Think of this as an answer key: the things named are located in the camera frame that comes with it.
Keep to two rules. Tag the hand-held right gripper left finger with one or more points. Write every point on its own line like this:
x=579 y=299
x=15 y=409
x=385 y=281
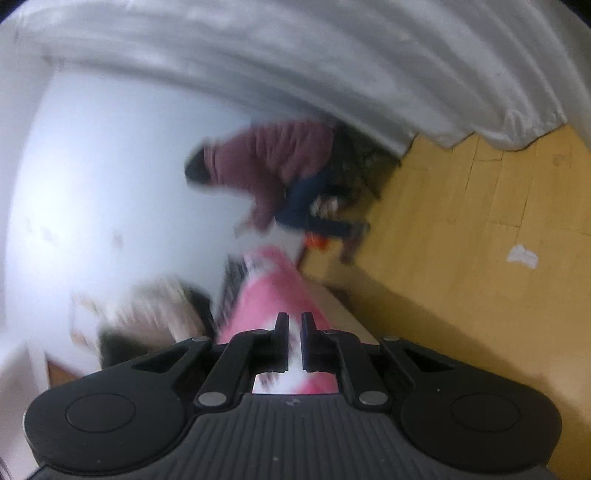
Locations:
x=281 y=344

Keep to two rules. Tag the dark stool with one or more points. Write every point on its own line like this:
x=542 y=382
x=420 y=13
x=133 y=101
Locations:
x=369 y=170

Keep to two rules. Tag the white paper scrap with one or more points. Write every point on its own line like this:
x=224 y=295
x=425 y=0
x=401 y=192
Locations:
x=522 y=256

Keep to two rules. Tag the pink floral bed sheet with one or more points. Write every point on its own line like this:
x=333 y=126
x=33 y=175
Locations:
x=272 y=286

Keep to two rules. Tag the grey curtain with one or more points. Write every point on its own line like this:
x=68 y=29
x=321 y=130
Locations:
x=323 y=55

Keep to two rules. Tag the orange box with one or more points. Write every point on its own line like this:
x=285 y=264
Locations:
x=317 y=242

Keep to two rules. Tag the beige bed base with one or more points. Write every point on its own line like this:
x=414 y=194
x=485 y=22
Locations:
x=341 y=314

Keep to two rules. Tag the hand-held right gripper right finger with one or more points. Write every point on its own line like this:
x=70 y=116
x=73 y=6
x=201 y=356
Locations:
x=309 y=344

